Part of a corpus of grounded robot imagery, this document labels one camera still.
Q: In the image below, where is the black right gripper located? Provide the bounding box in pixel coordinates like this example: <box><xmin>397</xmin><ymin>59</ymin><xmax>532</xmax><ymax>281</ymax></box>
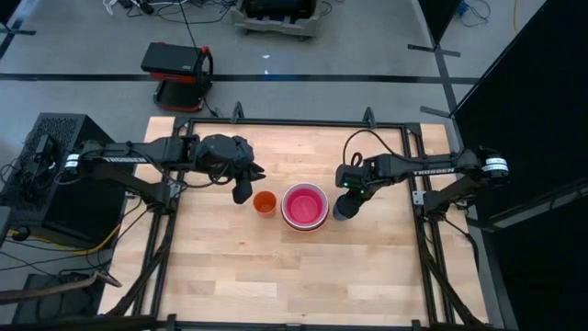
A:
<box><xmin>334</xmin><ymin>155</ymin><xmax>392</xmax><ymax>220</ymax></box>

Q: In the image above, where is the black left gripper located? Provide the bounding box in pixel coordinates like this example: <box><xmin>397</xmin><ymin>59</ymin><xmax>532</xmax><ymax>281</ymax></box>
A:
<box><xmin>197</xmin><ymin>133</ymin><xmax>267</xmax><ymax>205</ymax></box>

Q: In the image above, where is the orange plastic cup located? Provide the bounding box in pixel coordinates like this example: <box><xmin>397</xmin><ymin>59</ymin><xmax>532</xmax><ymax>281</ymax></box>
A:
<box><xmin>252</xmin><ymin>189</ymin><xmax>278</xmax><ymax>219</ymax></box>

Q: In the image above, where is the blue plastic cup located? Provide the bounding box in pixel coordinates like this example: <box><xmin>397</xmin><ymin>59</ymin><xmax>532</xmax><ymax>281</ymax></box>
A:
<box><xmin>332</xmin><ymin>192</ymin><xmax>365</xmax><ymax>222</ymax></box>

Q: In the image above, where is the white bowl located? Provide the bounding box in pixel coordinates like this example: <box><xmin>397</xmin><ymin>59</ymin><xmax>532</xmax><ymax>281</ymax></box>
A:
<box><xmin>280</xmin><ymin>182</ymin><xmax>331</xmax><ymax>230</ymax></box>

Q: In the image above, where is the orange bowl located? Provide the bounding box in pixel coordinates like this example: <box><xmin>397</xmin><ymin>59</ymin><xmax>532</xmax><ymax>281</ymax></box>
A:
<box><xmin>280</xmin><ymin>214</ymin><xmax>330</xmax><ymax>233</ymax></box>

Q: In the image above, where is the cream wheeled trolley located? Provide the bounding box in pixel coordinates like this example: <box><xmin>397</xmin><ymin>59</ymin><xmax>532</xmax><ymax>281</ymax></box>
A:
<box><xmin>230</xmin><ymin>0</ymin><xmax>322</xmax><ymax>39</ymax></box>

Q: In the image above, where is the black computer case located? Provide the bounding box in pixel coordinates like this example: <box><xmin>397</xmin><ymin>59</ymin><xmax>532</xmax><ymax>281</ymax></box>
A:
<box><xmin>0</xmin><ymin>112</ymin><xmax>137</xmax><ymax>245</ymax></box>

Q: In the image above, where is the narrow black partition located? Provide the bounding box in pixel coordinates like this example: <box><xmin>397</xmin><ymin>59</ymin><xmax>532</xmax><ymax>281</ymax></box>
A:
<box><xmin>416</xmin><ymin>0</ymin><xmax>463</xmax><ymax>46</ymax></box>

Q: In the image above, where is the tall black partition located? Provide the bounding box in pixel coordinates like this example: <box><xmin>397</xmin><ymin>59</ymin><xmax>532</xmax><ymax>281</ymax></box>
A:
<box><xmin>452</xmin><ymin>0</ymin><xmax>588</xmax><ymax>331</ymax></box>

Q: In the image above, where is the black corner panel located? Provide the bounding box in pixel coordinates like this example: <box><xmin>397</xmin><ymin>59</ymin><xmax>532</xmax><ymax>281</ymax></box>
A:
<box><xmin>0</xmin><ymin>0</ymin><xmax>23</xmax><ymax>28</ymax></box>

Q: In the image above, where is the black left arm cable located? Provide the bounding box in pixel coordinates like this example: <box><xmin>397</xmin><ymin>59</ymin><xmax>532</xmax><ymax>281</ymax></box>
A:
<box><xmin>130</xmin><ymin>145</ymin><xmax>236</xmax><ymax>190</ymax></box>

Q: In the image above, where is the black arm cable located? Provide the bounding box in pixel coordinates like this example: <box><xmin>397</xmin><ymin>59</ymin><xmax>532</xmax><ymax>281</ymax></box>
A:
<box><xmin>342</xmin><ymin>129</ymin><xmax>414</xmax><ymax>167</ymax></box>
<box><xmin>130</xmin><ymin>145</ymin><xmax>236</xmax><ymax>190</ymax></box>

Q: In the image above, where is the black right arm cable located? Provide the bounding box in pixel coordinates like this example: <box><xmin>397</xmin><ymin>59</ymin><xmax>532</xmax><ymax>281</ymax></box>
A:
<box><xmin>342</xmin><ymin>129</ymin><xmax>414</xmax><ymax>167</ymax></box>

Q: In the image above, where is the black metal table frame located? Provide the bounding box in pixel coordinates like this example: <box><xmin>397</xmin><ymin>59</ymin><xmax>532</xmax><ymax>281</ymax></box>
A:
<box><xmin>107</xmin><ymin>101</ymin><xmax>488</xmax><ymax>331</ymax></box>

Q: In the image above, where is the yellow cable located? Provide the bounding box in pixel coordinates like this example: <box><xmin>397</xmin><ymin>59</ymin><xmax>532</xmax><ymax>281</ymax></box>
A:
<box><xmin>6</xmin><ymin>223</ymin><xmax>121</xmax><ymax>257</ymax></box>

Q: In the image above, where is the black floor cable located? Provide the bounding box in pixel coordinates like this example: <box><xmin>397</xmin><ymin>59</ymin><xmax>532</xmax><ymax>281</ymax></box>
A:
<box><xmin>176</xmin><ymin>0</ymin><xmax>206</xmax><ymax>59</ymax></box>

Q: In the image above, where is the black box with handles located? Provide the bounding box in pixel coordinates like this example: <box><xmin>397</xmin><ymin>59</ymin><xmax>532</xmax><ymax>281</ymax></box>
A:
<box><xmin>242</xmin><ymin>0</ymin><xmax>318</xmax><ymax>19</ymax></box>

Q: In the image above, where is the grey metal rail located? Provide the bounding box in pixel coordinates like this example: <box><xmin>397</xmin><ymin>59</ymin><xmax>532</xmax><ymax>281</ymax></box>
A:
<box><xmin>493</xmin><ymin>182</ymin><xmax>588</xmax><ymax>231</ymax></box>

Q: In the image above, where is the black device with cables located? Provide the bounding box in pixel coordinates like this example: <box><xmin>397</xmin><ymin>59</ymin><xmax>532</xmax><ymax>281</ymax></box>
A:
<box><xmin>30</xmin><ymin>134</ymin><xmax>59</xmax><ymax>178</ymax></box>

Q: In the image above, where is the blue cable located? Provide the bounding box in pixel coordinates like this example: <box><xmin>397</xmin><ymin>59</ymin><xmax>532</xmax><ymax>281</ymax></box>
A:
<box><xmin>457</xmin><ymin>0</ymin><xmax>492</xmax><ymax>27</ymax></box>

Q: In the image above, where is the brown strap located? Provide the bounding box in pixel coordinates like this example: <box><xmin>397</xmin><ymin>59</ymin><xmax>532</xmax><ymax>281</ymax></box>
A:
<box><xmin>0</xmin><ymin>269</ymin><xmax>123</xmax><ymax>305</ymax></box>

